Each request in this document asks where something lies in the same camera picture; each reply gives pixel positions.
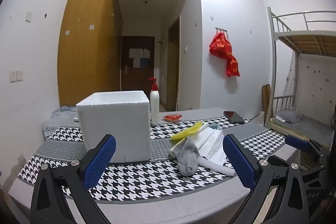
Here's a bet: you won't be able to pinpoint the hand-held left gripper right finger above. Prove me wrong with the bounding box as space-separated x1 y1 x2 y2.
223 134 309 224

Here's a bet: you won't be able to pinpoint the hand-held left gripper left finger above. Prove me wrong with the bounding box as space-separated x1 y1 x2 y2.
30 134 117 224

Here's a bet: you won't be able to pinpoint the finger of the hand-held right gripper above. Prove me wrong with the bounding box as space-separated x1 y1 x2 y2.
285 135 330 163
266 154 326 184

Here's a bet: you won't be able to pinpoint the white towel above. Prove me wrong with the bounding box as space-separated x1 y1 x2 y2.
194 123 238 177

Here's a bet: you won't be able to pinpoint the white foam box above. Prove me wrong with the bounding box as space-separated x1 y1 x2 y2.
76 91 151 164

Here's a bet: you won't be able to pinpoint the grey sock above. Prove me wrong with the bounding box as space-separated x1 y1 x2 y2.
170 137 200 176

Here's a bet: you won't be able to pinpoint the yellow foam fruit net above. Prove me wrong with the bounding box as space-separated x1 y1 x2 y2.
171 121 204 140

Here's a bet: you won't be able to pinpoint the grey folded cloth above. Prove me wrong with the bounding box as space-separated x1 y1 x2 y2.
274 110 303 125

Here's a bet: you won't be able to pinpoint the black smartphone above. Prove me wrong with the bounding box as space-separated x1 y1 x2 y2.
223 111 245 125

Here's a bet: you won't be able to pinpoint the houndstooth bedsheet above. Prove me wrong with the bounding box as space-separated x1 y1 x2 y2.
8 108 301 224

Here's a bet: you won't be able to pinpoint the wooden boards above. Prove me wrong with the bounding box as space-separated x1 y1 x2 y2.
262 84 271 119

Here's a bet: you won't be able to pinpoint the blue-grey cloth pile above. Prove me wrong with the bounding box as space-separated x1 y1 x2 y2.
43 106 79 138

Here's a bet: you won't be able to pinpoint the white printed bed curtain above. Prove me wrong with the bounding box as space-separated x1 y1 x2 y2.
285 52 336 130

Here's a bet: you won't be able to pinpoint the white lotion pump bottle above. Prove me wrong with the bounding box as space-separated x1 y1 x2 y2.
148 78 160 126

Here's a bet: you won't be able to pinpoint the red snack packet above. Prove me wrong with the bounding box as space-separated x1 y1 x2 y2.
162 114 183 123

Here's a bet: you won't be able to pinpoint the metal bunk bed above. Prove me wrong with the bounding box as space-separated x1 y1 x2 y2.
266 7 336 151

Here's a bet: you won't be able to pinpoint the red printed bag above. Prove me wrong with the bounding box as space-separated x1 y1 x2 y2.
226 55 240 77
209 32 234 59

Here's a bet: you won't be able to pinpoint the dark brown entrance door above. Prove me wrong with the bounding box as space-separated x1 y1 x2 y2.
121 36 155 92

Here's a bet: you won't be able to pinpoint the wooden wardrobe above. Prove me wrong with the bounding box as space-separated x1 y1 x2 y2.
58 0 124 107

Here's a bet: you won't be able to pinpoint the brown side door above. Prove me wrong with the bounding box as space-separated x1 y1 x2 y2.
167 17 181 111

